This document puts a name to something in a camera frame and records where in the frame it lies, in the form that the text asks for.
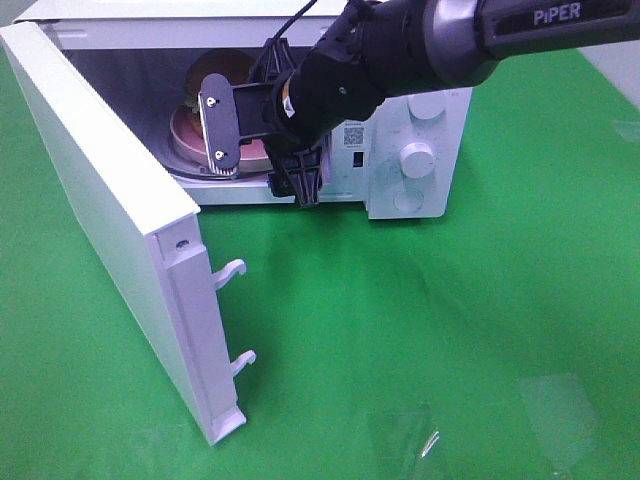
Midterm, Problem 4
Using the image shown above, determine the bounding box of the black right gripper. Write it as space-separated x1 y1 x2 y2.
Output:
232 37 330 208

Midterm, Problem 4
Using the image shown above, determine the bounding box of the white microwave door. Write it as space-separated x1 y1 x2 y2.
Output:
1 22 256 444

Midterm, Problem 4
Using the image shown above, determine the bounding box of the pink plate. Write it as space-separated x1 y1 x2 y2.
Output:
170 105 272 174

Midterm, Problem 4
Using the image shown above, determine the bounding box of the round microwave door button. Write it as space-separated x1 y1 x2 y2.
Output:
393 189 424 213

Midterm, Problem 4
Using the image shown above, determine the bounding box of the white microwave oven body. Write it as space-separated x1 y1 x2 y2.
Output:
1 1 471 219

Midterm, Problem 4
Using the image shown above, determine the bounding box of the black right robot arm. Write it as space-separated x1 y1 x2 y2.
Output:
234 1 639 207

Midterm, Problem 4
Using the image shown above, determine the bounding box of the glass microwave turntable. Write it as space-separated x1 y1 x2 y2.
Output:
157 150 273 181

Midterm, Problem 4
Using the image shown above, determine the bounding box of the burger with lettuce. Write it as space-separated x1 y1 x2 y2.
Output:
184 48 254 114

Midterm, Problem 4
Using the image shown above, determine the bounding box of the white microwave knob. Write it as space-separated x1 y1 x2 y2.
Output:
399 142 435 179
407 92 446 120

